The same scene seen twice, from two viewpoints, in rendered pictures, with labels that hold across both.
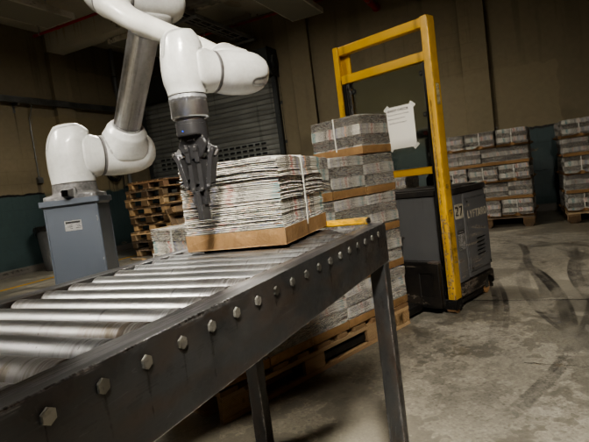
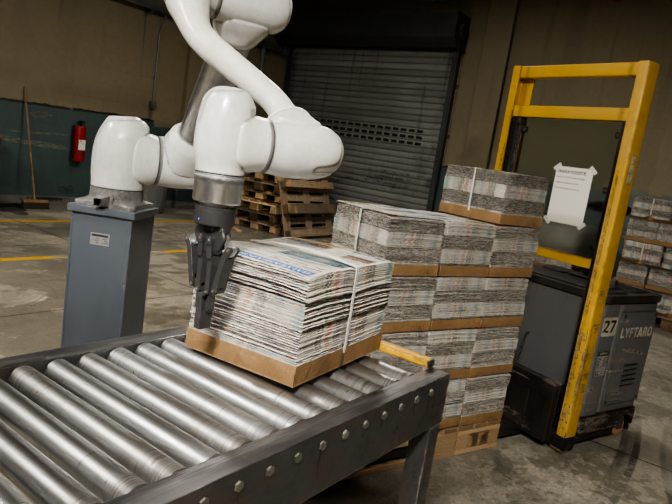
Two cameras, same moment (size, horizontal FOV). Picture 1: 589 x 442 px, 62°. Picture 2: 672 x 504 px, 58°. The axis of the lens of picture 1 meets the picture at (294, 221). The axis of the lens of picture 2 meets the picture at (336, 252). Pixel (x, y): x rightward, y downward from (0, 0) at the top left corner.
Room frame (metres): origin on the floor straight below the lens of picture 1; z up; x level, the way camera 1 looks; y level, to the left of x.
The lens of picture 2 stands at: (0.14, -0.20, 1.26)
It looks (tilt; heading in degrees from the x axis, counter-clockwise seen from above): 9 degrees down; 10
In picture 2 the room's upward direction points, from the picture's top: 9 degrees clockwise
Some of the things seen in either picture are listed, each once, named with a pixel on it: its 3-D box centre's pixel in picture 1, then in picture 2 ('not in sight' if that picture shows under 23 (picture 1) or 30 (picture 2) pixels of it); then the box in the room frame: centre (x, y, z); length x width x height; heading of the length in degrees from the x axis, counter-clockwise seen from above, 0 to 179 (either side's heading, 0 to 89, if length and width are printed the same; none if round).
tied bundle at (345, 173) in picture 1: (322, 180); (437, 241); (2.81, -0.19, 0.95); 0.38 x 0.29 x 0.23; 44
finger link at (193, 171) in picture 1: (193, 168); (204, 262); (1.20, 0.23, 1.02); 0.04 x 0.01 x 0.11; 154
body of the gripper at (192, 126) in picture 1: (194, 139); (213, 228); (1.19, 0.21, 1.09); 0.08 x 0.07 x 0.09; 64
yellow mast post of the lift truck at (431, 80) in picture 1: (438, 160); (602, 257); (3.08, -0.94, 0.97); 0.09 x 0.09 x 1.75; 45
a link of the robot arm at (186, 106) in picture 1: (188, 109); (217, 189); (1.19, 0.22, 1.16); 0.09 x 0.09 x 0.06
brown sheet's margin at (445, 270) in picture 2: (324, 195); (434, 261); (2.81, -0.19, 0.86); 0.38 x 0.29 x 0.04; 44
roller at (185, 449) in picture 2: (174, 285); (125, 414); (1.03, 0.27, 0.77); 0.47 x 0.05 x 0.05; 64
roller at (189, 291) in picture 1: (130, 302); (50, 436); (0.91, 0.32, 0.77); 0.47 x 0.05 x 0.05; 64
